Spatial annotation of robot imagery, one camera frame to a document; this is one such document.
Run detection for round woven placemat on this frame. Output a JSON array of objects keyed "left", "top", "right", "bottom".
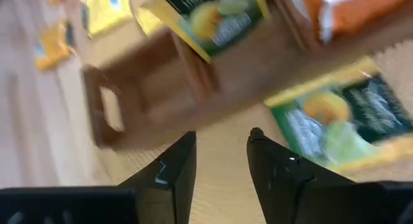
[{"left": 96, "top": 39, "right": 413, "bottom": 224}]

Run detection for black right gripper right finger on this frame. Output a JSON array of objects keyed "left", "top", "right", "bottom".
[{"left": 247, "top": 127, "right": 413, "bottom": 224}]

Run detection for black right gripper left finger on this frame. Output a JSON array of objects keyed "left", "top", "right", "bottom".
[{"left": 0, "top": 130, "right": 197, "bottom": 224}]

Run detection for green lemon tea packet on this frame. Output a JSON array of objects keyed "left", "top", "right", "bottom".
[
  {"left": 263, "top": 57, "right": 413, "bottom": 183},
  {"left": 141, "top": 0, "right": 270, "bottom": 64}
]

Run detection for orange white tea packet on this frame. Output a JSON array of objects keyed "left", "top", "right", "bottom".
[{"left": 287, "top": 0, "right": 413, "bottom": 44}]

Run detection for brown wooden tea box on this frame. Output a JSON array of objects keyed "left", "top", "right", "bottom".
[{"left": 80, "top": 0, "right": 413, "bottom": 151}]

